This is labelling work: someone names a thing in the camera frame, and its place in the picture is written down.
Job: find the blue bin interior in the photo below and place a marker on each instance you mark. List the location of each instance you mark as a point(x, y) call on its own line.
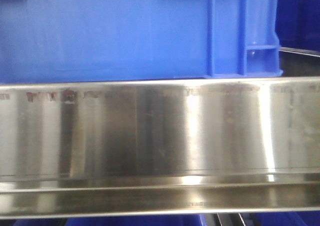
point(49, 41)

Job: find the steel front shelf beam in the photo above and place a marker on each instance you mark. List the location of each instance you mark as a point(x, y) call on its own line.
point(159, 147)

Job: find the lower shelf middle blue bin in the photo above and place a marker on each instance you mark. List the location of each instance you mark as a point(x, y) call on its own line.
point(147, 220)

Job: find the shelf blue bin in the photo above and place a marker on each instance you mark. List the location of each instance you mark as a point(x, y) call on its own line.
point(294, 218)
point(147, 220)

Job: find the dark blue bin right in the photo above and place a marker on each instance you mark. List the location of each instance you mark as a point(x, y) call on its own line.
point(298, 24)

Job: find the lower shelf right blue bin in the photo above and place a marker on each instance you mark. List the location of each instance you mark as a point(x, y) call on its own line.
point(294, 218)

